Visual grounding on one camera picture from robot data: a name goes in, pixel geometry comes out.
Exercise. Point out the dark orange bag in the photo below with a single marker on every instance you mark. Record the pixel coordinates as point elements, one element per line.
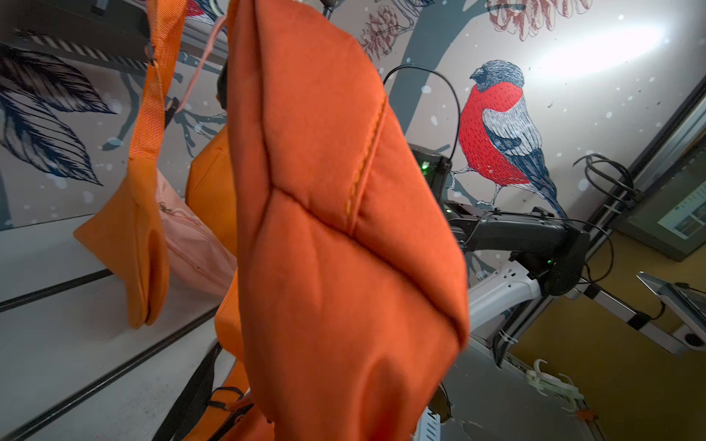
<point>352,289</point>

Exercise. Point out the orange sling bag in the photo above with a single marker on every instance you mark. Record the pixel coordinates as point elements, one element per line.
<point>210,191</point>

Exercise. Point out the pink waist bag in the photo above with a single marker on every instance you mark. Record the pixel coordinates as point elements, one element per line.
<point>196,257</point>

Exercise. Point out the orange crossbody bag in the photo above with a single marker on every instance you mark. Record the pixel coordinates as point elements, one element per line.
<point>127,234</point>

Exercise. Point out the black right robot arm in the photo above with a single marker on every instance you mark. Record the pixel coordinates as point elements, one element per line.
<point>547,254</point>

